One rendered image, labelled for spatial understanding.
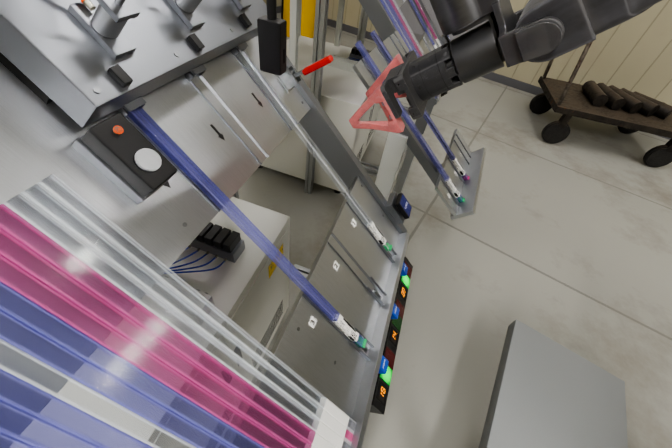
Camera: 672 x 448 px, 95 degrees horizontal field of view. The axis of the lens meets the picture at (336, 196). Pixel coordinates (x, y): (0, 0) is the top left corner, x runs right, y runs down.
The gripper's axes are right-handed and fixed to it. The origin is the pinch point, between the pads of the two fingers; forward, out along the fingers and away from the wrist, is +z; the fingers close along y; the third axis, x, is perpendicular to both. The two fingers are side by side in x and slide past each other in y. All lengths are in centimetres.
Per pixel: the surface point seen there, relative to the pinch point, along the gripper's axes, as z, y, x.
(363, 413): 10.7, 31.5, 34.2
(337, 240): 13.2, 10.0, 17.5
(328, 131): 13.7, -8.3, 3.8
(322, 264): 13.4, 16.1, 16.7
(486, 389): 20, -9, 124
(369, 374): 11.3, 25.7, 34.3
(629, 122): -72, -226, 166
